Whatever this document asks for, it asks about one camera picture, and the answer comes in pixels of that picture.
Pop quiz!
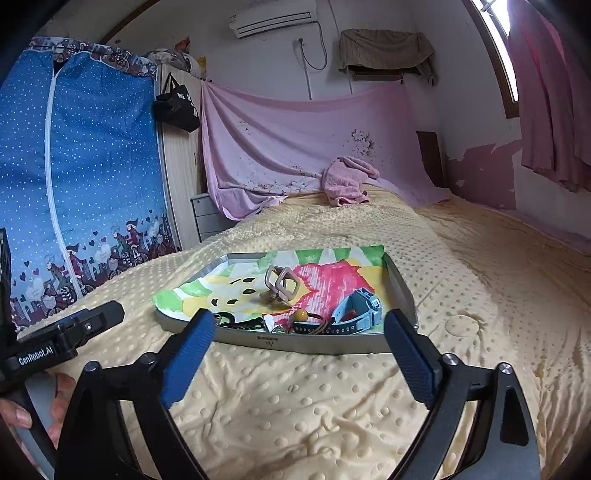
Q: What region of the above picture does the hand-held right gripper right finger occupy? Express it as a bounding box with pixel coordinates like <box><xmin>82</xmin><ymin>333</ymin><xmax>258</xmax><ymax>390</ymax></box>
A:
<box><xmin>383</xmin><ymin>308</ymin><xmax>541</xmax><ymax>480</ymax></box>

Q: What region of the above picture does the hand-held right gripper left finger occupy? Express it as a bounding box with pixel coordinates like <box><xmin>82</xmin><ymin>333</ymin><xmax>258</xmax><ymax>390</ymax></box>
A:
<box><xmin>54</xmin><ymin>308</ymin><xmax>218</xmax><ymax>480</ymax></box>

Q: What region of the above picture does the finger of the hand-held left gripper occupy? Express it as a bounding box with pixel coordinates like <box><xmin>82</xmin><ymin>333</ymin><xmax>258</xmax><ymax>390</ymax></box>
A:
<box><xmin>58</xmin><ymin>300</ymin><xmax>125</xmax><ymax>356</ymax></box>

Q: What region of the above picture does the grey metal tray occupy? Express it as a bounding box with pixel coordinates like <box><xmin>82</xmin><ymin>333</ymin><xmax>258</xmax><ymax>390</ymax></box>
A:
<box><xmin>154</xmin><ymin>253</ymin><xmax>416</xmax><ymax>355</ymax></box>

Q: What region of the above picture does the person's left hand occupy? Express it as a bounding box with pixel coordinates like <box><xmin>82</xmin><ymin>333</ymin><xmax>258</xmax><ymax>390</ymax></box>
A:
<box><xmin>0</xmin><ymin>371</ymin><xmax>77</xmax><ymax>446</ymax></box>

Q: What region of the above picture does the blue wrist watch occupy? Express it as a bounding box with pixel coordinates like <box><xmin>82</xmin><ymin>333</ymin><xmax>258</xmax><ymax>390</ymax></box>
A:
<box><xmin>288</xmin><ymin>287</ymin><xmax>384</xmax><ymax>337</ymax></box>

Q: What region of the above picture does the yellow dotted blanket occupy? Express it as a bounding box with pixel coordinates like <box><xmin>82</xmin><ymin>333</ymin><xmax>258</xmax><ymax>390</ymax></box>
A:
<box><xmin>14</xmin><ymin>185</ymin><xmax>591</xmax><ymax>480</ymax></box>

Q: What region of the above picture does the beige hair claw clip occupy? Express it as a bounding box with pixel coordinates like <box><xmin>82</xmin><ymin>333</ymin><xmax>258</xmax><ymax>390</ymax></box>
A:
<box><xmin>259</xmin><ymin>264</ymin><xmax>301</xmax><ymax>308</ymax></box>

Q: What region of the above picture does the grey drawer cabinet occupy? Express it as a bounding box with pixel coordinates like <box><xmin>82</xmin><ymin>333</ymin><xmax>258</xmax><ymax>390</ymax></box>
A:
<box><xmin>191</xmin><ymin>191</ymin><xmax>241</xmax><ymax>243</ymax></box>

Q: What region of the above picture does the blue printed wardrobe cover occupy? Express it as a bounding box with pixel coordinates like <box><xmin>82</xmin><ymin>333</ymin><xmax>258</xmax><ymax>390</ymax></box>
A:
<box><xmin>0</xmin><ymin>39</ymin><xmax>181</xmax><ymax>330</ymax></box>

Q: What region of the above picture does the wooden wardrobe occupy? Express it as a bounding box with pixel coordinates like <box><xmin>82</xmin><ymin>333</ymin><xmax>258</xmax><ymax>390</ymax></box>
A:
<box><xmin>154</xmin><ymin>65</ymin><xmax>208</xmax><ymax>252</ymax></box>

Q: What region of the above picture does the pink towel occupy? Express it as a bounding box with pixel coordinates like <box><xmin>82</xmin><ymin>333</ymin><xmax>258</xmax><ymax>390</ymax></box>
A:
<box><xmin>322</xmin><ymin>156</ymin><xmax>382</xmax><ymax>208</ymax></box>

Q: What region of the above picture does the dark brown board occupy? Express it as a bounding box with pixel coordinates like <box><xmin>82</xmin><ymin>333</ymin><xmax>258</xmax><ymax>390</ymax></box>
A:
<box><xmin>416</xmin><ymin>130</ymin><xmax>446</xmax><ymax>189</ymax></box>

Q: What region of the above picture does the black bag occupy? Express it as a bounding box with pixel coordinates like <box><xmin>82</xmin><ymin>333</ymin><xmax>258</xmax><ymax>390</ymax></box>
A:
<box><xmin>152</xmin><ymin>71</ymin><xmax>201</xmax><ymax>134</ymax></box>

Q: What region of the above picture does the pink hanging sheet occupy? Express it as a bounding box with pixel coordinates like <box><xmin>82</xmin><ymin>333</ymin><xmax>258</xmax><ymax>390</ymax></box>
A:
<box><xmin>201</xmin><ymin>80</ymin><xmax>451</xmax><ymax>220</ymax></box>

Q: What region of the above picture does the pile of plastic bags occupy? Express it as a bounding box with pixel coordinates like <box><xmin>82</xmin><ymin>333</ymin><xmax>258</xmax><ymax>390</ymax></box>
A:
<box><xmin>148</xmin><ymin>37</ymin><xmax>208</xmax><ymax>81</ymax></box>

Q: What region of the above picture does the pink curtain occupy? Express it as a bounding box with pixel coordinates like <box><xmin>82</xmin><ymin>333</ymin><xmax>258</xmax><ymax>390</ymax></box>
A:
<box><xmin>507</xmin><ymin>0</ymin><xmax>591</xmax><ymax>193</ymax></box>

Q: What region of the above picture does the brown cloth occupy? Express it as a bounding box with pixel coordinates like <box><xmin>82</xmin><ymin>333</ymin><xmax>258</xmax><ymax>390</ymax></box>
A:
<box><xmin>338</xmin><ymin>28</ymin><xmax>437</xmax><ymax>88</ymax></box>

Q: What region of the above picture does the white air conditioner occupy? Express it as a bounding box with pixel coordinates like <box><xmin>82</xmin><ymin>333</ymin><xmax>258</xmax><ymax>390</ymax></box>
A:
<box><xmin>228</xmin><ymin>0</ymin><xmax>320</xmax><ymax>38</ymax></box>

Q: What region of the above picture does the window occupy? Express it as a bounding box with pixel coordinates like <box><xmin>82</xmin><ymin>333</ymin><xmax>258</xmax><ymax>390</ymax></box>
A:
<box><xmin>466</xmin><ymin>0</ymin><xmax>520</xmax><ymax>118</ymax></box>

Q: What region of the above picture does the orange bead hair tie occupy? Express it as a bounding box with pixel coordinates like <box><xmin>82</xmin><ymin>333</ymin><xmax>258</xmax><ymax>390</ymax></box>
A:
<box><xmin>291</xmin><ymin>310</ymin><xmax>334</xmax><ymax>335</ymax></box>

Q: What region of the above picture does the white wall cable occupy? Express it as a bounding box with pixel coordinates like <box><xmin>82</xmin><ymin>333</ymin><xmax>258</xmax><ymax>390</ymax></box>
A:
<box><xmin>295</xmin><ymin>21</ymin><xmax>329</xmax><ymax>100</ymax></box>

